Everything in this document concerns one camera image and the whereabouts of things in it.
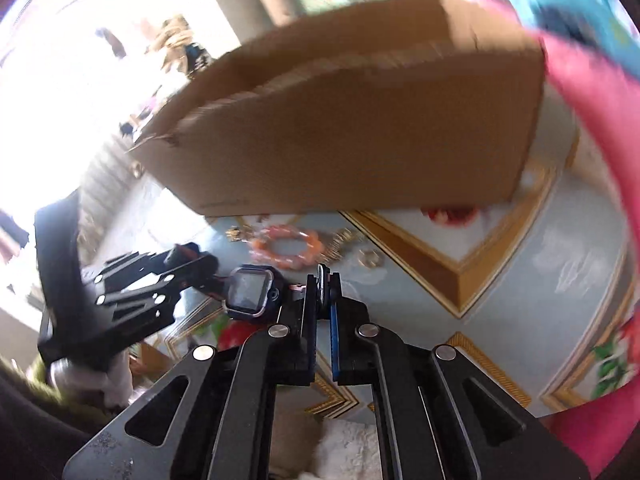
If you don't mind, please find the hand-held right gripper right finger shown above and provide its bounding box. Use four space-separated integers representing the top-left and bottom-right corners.
327 271 593 480

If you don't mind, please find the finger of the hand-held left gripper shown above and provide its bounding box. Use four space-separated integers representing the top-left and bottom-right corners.
96 284 190 337
97 242 219 294

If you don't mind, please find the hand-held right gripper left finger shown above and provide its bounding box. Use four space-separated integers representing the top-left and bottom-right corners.
62 274 322 480

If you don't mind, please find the dark blue smartwatch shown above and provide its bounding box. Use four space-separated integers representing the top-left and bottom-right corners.
172 242 335 323

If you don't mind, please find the pink orange bead bracelet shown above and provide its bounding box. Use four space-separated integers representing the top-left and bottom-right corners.
247 225 324 271

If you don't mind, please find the small spring-like metal charm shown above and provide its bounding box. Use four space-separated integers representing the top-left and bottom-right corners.
327 227 357 256

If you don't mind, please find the brown cardboard box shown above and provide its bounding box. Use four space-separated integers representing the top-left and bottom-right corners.
125 0 548 218

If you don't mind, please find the person's left hand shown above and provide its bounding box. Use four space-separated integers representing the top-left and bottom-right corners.
50 350 134 406

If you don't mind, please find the white fleece garment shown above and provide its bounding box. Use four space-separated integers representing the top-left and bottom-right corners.
270 410 382 480

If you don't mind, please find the fruit-print tablecloth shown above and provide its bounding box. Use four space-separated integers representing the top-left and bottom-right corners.
130 80 636 418

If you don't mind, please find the wheelchair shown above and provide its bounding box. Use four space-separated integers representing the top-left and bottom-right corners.
184 42 222 80

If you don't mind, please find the tan clothes pile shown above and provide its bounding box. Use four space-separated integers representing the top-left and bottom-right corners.
147 15 201 68

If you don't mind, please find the pink floral blanket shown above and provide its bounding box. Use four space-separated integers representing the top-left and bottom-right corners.
452 0 640 480

